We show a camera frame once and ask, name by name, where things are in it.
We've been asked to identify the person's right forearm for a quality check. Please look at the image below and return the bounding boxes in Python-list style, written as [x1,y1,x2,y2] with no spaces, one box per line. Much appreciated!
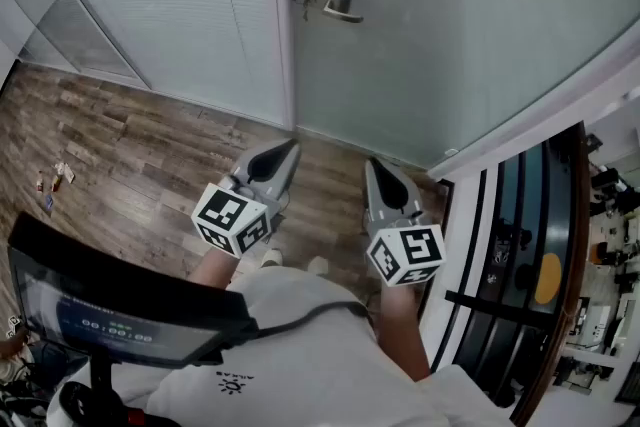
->
[374,284,434,384]

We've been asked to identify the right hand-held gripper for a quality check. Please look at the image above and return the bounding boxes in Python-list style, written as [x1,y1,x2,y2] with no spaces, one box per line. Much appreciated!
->
[363,157,447,288]

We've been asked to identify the black screen cable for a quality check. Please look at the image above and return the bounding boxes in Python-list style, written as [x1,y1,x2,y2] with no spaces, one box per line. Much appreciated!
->
[254,299,374,334]

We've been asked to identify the silver door lever handle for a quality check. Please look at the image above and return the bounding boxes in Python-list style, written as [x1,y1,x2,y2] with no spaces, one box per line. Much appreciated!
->
[322,0,365,25]

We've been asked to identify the black chest mount stand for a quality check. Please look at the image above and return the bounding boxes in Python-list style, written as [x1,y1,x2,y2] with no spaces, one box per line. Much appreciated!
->
[49,349,176,427]

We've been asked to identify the orange round sticker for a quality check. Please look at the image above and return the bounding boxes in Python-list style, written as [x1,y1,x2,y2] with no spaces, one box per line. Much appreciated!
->
[533,252,564,306]

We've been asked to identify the frosted glass door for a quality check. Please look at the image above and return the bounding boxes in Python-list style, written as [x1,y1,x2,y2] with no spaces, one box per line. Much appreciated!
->
[291,0,640,170]

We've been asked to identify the black flat screen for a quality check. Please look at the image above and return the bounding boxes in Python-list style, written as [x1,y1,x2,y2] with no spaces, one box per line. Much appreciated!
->
[7,210,261,370]

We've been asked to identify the black striped glass panel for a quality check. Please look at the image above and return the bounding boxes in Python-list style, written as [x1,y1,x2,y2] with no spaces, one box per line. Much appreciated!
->
[428,119,586,416]

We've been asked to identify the person's white shirt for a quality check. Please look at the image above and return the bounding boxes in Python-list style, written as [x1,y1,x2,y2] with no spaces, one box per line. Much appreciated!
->
[47,264,519,427]

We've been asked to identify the cluttered white workbench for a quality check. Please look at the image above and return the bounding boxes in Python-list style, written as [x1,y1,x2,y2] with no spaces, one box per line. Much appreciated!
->
[552,87,640,409]

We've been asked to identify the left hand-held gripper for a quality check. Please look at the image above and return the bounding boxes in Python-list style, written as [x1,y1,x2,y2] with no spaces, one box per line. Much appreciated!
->
[191,137,303,260]

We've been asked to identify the person's left forearm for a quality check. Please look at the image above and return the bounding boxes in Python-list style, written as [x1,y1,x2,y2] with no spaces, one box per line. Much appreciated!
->
[188,247,242,290]

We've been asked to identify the brown wooden frame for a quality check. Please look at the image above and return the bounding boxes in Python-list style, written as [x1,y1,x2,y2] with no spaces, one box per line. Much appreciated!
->
[509,120,594,427]

